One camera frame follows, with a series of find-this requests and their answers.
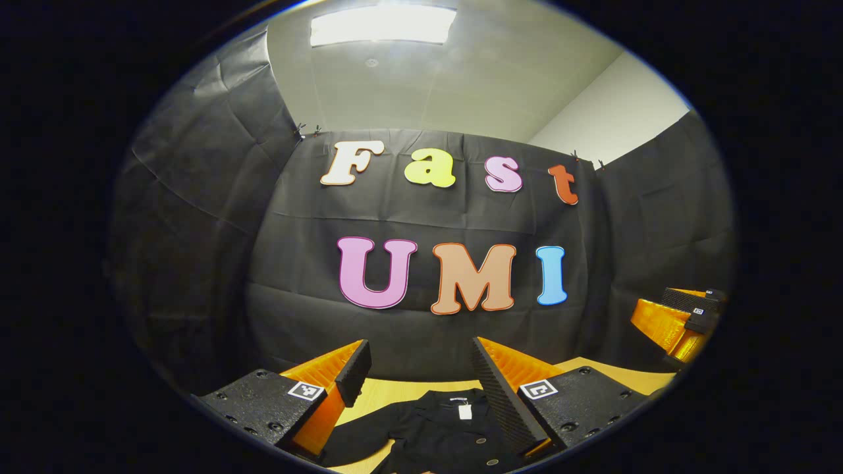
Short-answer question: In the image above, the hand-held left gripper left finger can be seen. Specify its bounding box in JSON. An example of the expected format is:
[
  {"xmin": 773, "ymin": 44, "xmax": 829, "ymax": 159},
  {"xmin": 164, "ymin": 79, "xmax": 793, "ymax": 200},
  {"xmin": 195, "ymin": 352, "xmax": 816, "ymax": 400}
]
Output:
[{"xmin": 198, "ymin": 339, "xmax": 373, "ymax": 460}]

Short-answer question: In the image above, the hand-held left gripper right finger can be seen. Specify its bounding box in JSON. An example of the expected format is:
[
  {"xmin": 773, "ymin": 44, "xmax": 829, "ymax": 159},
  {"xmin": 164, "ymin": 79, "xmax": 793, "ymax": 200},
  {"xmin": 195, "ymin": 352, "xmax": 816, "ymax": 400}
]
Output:
[{"xmin": 471, "ymin": 336, "xmax": 651, "ymax": 457}]

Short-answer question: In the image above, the black button shirt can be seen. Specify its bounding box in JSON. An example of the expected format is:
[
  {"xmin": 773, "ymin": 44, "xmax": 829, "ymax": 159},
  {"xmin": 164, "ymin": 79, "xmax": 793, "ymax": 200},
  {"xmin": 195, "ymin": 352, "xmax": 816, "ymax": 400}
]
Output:
[{"xmin": 321, "ymin": 388, "xmax": 528, "ymax": 474}]

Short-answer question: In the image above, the black backdrop cloth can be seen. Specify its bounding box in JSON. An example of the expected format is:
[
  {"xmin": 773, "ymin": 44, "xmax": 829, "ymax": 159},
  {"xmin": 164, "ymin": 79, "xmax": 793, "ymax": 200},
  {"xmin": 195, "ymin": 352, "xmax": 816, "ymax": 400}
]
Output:
[{"xmin": 109, "ymin": 26, "xmax": 735, "ymax": 396}]

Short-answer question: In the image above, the ceiling light panel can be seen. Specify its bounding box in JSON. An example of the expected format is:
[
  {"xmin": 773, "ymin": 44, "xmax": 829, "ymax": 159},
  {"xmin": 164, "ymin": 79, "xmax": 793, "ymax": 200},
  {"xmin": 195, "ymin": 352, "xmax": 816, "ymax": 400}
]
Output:
[{"xmin": 310, "ymin": 5, "xmax": 458, "ymax": 48}]

